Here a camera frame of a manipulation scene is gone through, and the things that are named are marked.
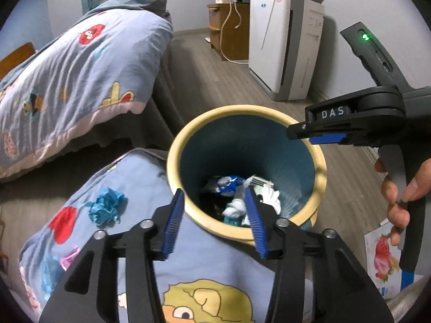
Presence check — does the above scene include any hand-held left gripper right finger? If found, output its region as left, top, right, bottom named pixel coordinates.
left=243, top=187, right=394, bottom=323

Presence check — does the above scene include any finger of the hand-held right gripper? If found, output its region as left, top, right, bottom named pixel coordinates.
left=287, top=121, right=351, bottom=139
left=310, top=133, right=349, bottom=145

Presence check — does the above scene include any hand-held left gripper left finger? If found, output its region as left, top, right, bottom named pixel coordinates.
left=39, top=190, right=185, bottom=323

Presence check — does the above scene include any blue face mask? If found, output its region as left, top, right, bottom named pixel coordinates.
left=224, top=215, right=252, bottom=228

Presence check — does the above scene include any white tissue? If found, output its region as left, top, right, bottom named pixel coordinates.
left=221, top=189, right=281, bottom=223

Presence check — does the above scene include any white green medicine box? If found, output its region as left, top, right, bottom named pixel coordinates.
left=250, top=175, right=275, bottom=206

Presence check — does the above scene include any black plastic bag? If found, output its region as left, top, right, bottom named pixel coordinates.
left=200, top=182, right=223, bottom=210

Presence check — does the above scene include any blue white wet wipes packet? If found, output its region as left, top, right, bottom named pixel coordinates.
left=218, top=174, right=247, bottom=193

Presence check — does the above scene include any blue bin yellow rim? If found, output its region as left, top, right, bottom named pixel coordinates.
left=166, top=105, right=328, bottom=247

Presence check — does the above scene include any blue paper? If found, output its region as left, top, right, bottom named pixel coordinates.
left=88, top=187, right=128, bottom=227

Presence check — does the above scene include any person's right hand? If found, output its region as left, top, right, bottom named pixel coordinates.
left=374, top=157, right=431, bottom=247

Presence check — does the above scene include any printed blue pillow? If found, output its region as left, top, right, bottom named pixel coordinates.
left=18, top=148, right=317, bottom=323

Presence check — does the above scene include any white air purifier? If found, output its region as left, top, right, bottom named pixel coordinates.
left=248, top=0, right=326, bottom=102

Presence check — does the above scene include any wooden cabinet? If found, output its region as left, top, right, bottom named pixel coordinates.
left=207, top=3, right=251, bottom=62

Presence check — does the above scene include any strawberry printed box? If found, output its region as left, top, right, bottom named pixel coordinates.
left=364, top=224, right=425, bottom=297

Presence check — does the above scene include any printed blue duvet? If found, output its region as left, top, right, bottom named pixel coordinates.
left=0, top=0, right=174, bottom=180

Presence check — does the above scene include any white cable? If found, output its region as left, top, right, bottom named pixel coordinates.
left=220, top=2, right=250, bottom=65

